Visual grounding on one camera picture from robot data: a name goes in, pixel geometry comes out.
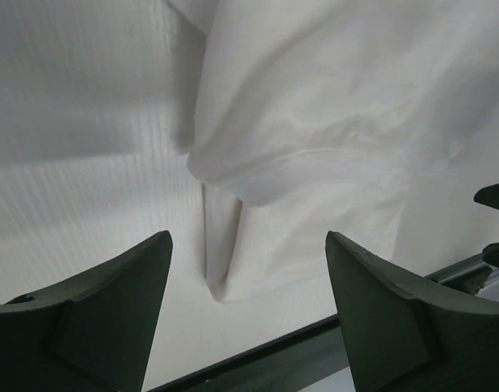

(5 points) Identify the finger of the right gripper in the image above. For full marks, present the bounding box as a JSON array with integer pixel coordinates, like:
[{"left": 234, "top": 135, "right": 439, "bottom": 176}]
[{"left": 474, "top": 183, "right": 499, "bottom": 211}]

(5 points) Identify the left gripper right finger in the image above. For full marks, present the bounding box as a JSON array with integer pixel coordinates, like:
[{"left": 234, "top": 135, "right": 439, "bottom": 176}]
[{"left": 326, "top": 232, "right": 499, "bottom": 391}]

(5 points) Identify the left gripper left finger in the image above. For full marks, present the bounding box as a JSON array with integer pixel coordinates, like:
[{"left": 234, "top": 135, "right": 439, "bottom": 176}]
[{"left": 0, "top": 231, "right": 172, "bottom": 391}]

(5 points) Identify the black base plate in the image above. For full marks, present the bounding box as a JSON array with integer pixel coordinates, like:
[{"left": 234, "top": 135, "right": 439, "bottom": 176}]
[{"left": 155, "top": 255, "right": 499, "bottom": 391}]

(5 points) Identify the white t shirt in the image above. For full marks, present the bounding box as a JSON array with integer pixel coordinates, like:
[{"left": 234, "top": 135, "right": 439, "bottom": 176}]
[{"left": 173, "top": 1, "right": 499, "bottom": 303}]

